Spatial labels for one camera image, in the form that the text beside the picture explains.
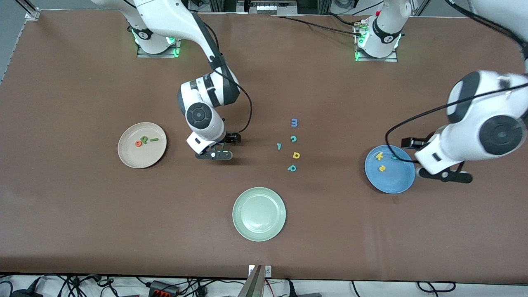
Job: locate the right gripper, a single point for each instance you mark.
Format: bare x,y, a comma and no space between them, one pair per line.
231,137

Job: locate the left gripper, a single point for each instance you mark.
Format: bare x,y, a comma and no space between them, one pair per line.
415,142

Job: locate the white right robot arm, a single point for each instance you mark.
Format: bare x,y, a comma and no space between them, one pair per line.
173,16

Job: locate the blue round plate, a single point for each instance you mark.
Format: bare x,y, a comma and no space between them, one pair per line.
392,181

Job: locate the pale green round plate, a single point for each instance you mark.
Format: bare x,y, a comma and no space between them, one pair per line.
259,214

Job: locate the brown round plate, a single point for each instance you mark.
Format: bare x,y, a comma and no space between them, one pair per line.
142,159

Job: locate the grey control box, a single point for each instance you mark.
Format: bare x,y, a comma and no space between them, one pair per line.
268,6

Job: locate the black power plug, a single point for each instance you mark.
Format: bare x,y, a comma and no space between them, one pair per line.
291,291

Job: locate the black power strip red switches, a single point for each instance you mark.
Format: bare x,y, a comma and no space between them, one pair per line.
159,285

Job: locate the black power adapter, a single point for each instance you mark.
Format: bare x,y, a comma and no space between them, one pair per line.
24,293

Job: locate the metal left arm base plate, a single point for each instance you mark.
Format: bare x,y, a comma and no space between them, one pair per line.
392,59

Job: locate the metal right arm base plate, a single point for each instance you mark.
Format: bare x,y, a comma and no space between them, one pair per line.
165,55

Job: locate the white mounting bracket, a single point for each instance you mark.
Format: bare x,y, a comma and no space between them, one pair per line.
268,271

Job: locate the aluminium camera post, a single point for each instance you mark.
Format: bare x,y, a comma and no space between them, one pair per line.
252,286

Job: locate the aluminium frame profile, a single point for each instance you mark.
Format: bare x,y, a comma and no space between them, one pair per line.
32,13

